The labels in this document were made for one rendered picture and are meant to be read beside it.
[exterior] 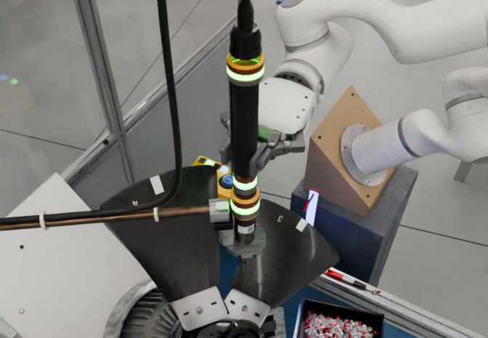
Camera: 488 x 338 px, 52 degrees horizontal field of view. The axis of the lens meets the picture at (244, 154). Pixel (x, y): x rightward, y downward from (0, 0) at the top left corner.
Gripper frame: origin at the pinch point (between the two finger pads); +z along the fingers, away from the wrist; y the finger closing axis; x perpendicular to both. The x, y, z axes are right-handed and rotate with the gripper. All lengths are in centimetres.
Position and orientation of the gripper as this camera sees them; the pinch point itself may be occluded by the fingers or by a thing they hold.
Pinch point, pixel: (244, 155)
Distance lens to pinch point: 69.7
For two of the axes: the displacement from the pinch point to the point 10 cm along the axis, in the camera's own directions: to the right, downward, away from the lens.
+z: -4.9, 6.3, -6.1
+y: -8.7, -3.5, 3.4
